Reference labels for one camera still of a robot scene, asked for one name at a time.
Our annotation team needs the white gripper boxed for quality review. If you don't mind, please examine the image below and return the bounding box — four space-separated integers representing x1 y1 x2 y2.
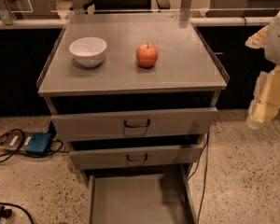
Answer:
245 11 280 129

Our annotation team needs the red apple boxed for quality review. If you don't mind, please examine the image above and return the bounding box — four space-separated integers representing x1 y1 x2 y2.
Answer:
136 43 159 68

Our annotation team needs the grey top drawer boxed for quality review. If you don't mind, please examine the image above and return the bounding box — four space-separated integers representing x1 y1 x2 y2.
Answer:
51 107 217 142

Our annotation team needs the grey drawer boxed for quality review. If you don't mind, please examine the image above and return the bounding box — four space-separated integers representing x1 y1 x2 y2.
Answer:
86 169 198 224
67 138 203 170
51 107 217 142

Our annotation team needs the grey middle drawer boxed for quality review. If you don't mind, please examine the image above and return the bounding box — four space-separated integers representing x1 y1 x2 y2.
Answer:
67 138 203 170

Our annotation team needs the grey metal drawer cabinet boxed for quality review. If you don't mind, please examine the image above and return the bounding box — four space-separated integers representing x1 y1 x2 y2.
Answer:
35 12 231 224

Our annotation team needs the grey bottom drawer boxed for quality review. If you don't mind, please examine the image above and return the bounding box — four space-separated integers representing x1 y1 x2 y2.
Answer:
86 169 198 224

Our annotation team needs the white ceramic bowl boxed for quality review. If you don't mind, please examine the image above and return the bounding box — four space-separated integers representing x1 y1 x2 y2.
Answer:
69 37 107 68

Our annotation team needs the blue box on floor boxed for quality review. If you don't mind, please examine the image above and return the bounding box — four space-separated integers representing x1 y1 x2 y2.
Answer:
24 133 51 156

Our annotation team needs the clear acrylic barrier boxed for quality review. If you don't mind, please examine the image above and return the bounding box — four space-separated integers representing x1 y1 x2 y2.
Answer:
0 0 280 26

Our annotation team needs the grey flat device on floor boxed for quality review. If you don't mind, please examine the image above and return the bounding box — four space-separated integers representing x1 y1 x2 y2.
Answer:
0 132 32 151

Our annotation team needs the black device bottom left corner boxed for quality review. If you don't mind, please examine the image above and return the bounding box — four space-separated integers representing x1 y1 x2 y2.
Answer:
0 205 12 220

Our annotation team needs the black cable beside cabinet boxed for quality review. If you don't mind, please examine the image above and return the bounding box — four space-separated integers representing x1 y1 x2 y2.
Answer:
187 133 210 224

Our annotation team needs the black cable on floor left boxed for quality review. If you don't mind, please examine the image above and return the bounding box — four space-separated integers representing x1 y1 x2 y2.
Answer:
0 128 69 164

